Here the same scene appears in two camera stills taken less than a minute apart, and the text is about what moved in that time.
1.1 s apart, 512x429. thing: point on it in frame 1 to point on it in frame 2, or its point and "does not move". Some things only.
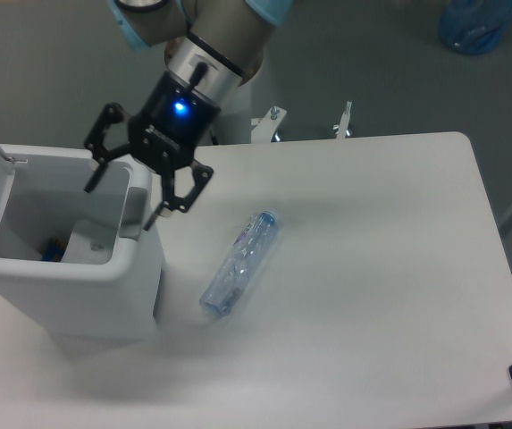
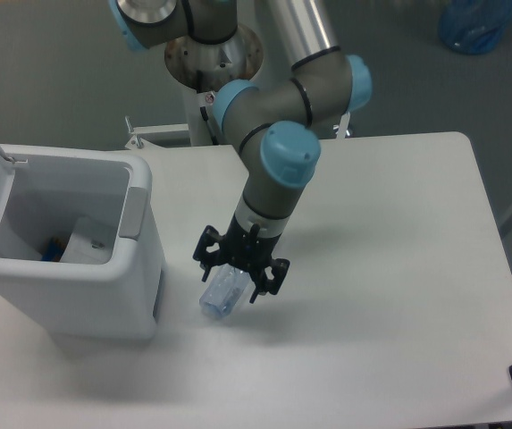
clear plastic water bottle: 235,266 does not move
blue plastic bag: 474,27 does not move
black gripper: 163,133 to 245,249
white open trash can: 23,197 does not move
